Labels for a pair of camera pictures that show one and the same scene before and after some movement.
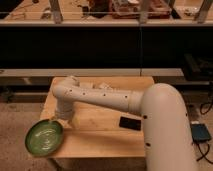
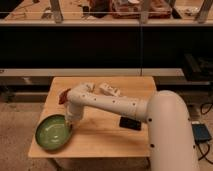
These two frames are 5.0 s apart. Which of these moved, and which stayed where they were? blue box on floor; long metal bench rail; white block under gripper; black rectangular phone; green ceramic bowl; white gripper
Moved: green ceramic bowl; white gripper
Stayed: blue box on floor; black rectangular phone; long metal bench rail; white block under gripper
